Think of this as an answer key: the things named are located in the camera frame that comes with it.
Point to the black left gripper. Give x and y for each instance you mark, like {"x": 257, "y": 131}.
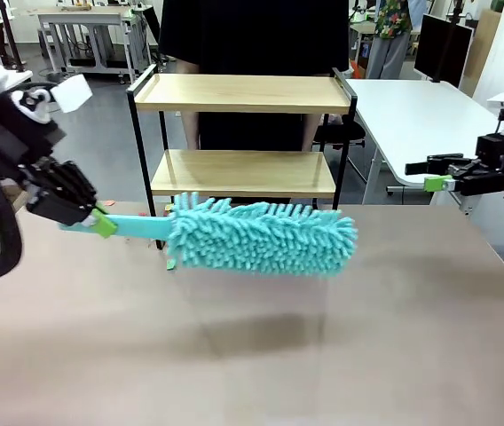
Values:
{"x": 61, "y": 195}

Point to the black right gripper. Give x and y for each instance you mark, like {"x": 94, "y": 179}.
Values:
{"x": 482, "y": 175}

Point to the pale orange paper scrap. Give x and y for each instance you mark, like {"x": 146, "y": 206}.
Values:
{"x": 110, "y": 202}

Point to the green paper scrap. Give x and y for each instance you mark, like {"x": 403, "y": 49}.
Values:
{"x": 170, "y": 265}

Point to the teal microfiber duster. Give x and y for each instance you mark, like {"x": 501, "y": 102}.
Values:
{"x": 256, "y": 239}

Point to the large white desk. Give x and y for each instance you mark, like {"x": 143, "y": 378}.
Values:
{"x": 425, "y": 124}

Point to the black office chair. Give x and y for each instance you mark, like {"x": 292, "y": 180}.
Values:
{"x": 354, "y": 131}

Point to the black computer monitor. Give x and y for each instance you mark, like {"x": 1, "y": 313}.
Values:
{"x": 429, "y": 44}

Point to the light wooden board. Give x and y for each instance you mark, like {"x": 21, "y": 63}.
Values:
{"x": 485, "y": 44}

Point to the black stand pole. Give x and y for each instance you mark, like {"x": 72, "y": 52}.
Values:
{"x": 449, "y": 35}

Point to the person in floral shirt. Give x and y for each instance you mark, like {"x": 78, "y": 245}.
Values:
{"x": 391, "y": 22}

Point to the small white table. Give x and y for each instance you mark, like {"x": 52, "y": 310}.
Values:
{"x": 19, "y": 76}

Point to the grey metal workbench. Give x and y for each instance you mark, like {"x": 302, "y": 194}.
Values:
{"x": 83, "y": 18}

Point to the person in black shirt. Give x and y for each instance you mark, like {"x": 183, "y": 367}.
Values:
{"x": 252, "y": 35}

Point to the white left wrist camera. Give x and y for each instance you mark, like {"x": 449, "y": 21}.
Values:
{"x": 72, "y": 94}

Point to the two-tier wooden shelf black frame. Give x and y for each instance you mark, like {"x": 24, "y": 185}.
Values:
{"x": 243, "y": 100}

